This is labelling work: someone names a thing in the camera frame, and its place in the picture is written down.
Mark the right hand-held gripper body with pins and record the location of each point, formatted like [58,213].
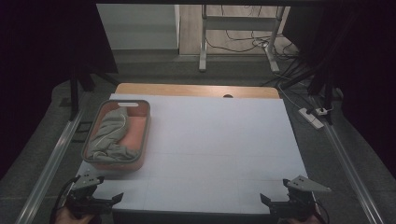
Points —
[299,202]

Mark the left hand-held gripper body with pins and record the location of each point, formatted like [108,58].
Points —
[81,199]

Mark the grey cloth garment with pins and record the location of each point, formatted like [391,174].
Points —
[109,137]

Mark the pink basket with grey rim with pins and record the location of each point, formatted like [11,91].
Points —
[137,127]

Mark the person's right hand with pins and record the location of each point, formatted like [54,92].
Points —
[303,222]

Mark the person's left hand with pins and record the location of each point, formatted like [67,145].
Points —
[67,217]

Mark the white power strip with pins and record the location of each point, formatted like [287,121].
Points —
[311,119]

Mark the black tripod stand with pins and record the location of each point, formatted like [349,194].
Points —
[327,90]
[74,93]

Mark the white cabinet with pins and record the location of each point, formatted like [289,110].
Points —
[137,28]

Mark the aluminium floor rail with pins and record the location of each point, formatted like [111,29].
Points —
[53,161]
[351,168]

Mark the white metal desk frame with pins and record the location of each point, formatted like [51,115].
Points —
[203,46]

